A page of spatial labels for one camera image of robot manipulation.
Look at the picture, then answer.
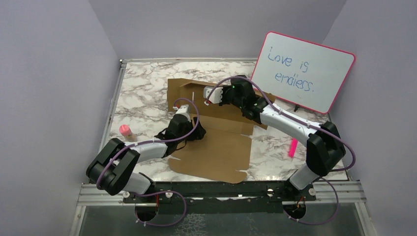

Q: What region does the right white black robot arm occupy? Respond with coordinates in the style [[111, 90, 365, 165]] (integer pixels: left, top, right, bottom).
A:
[[205, 76, 346, 200]]

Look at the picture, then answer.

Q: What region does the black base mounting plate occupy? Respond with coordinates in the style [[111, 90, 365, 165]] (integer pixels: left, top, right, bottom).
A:
[[89, 174, 317, 216]]

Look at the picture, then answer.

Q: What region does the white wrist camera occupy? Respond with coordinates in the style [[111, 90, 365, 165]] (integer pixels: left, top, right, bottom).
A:
[[203, 86, 223, 106], [175, 104, 190, 120]]

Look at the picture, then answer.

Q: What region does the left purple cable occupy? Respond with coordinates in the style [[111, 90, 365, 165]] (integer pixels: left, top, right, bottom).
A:
[[96, 98, 188, 227]]

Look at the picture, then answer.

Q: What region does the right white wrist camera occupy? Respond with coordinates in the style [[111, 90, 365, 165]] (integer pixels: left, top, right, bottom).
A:
[[203, 86, 223, 106]]

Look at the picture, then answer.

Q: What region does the pink framed whiteboard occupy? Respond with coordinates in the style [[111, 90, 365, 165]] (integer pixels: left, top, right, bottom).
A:
[[251, 32, 356, 114]]

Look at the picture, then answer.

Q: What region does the pink capped small bottle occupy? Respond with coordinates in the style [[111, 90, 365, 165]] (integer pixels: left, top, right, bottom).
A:
[[119, 124, 137, 142]]

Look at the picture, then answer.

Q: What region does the brown cardboard box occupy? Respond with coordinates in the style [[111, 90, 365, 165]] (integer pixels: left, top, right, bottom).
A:
[[167, 78, 256, 183]]

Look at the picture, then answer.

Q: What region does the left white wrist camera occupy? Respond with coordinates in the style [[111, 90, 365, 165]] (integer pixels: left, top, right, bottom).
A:
[[175, 104, 190, 120]]

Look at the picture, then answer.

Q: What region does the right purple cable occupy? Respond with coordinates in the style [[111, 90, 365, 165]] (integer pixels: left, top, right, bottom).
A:
[[205, 77, 357, 226]]

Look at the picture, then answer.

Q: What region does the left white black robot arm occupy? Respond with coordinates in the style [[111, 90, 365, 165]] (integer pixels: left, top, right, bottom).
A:
[[86, 115, 206, 202]]

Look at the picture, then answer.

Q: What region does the purple cable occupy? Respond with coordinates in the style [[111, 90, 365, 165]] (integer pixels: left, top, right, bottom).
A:
[[205, 77, 357, 226], [96, 98, 188, 227]]

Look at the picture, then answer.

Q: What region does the pink marker pen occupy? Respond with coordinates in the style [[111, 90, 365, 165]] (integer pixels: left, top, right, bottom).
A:
[[288, 138, 298, 158]]

